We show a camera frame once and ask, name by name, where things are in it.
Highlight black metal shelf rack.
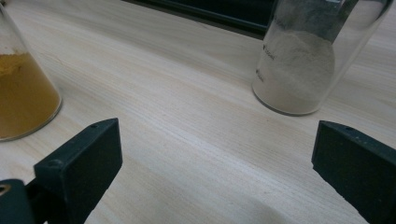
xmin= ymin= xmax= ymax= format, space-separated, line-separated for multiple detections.
xmin=120 ymin=0 xmax=276 ymax=40

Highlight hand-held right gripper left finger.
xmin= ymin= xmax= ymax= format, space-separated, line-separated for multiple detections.
xmin=33 ymin=117 xmax=123 ymax=224

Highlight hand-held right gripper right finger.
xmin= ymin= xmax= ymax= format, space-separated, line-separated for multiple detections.
xmin=311 ymin=119 xmax=396 ymax=224

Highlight pale powder jar silver lid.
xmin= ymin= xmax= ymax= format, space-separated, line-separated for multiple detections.
xmin=251 ymin=0 xmax=394 ymax=117

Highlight orange powder jar silver lid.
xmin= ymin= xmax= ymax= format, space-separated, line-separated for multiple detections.
xmin=0 ymin=3 xmax=63 ymax=142

